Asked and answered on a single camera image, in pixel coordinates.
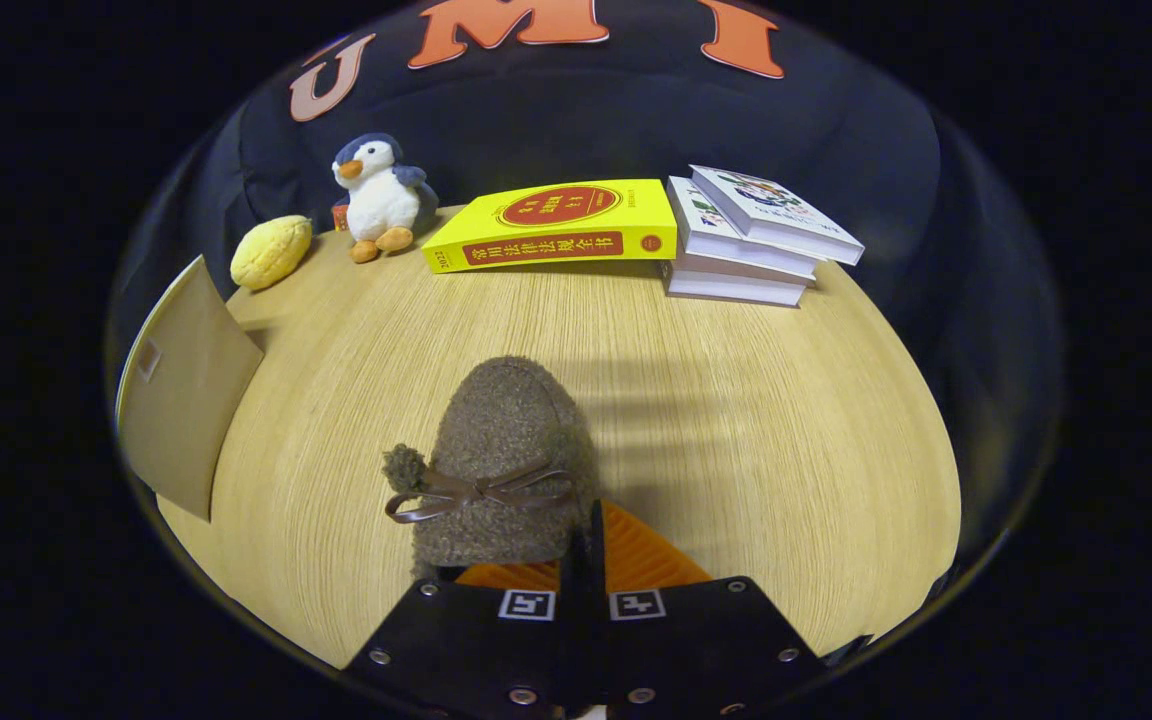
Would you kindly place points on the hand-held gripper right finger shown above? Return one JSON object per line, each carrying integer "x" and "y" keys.
{"x": 696, "y": 640}

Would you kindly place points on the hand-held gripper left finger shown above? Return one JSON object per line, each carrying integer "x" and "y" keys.
{"x": 456, "y": 640}

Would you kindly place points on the brown fuzzy shoe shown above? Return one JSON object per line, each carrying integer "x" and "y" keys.
{"x": 506, "y": 420}

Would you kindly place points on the cream fabric storage box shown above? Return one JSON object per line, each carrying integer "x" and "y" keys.
{"x": 186, "y": 400}

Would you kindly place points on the yellow book red label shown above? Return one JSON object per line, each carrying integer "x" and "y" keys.
{"x": 556, "y": 225}

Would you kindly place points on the yellow round plush toy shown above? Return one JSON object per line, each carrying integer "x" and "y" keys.
{"x": 271, "y": 252}

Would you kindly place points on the white book illustrated cover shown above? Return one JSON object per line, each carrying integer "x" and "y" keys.
{"x": 781, "y": 215}

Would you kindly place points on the small red tag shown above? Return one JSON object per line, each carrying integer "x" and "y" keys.
{"x": 339, "y": 216}

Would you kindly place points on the penguin plush toy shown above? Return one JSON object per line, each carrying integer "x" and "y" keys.
{"x": 381, "y": 205}

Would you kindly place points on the black backdrop cloth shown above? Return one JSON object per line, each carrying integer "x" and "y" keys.
{"x": 836, "y": 130}

